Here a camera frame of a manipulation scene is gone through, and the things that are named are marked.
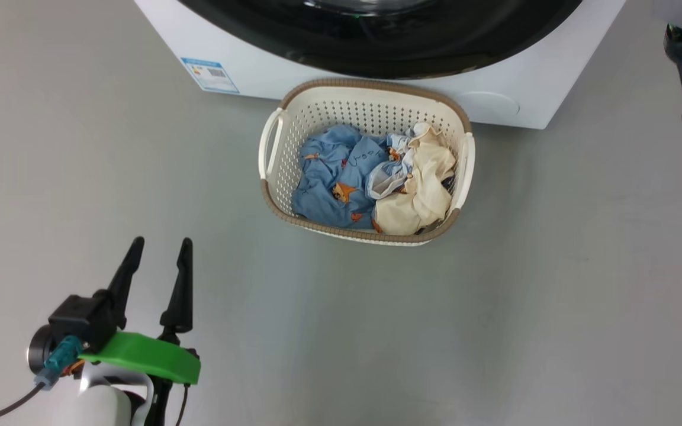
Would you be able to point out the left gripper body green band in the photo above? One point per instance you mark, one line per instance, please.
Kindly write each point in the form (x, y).
(145, 358)

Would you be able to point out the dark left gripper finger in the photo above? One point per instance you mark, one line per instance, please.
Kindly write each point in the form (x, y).
(182, 290)
(128, 278)

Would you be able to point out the blue cartoon print garment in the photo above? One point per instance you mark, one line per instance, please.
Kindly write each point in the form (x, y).
(323, 177)

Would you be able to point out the cream and blue print garment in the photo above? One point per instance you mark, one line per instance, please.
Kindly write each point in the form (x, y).
(424, 189)

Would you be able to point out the round dark glass washer door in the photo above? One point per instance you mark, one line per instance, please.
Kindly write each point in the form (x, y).
(376, 53)

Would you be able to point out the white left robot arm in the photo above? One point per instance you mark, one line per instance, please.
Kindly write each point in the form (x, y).
(101, 408)

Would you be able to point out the cream basket with brown rim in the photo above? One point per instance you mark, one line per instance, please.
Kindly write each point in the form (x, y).
(317, 112)

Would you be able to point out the white front-load washing machine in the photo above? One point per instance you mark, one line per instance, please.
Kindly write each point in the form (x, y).
(163, 35)

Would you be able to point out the blue energy label sticker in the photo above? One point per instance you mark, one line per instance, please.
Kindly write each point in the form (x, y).
(209, 75)

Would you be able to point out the round white filter cover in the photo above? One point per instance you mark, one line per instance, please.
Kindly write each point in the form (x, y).
(489, 105)

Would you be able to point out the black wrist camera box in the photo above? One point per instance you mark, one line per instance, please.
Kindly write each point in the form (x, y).
(83, 316)

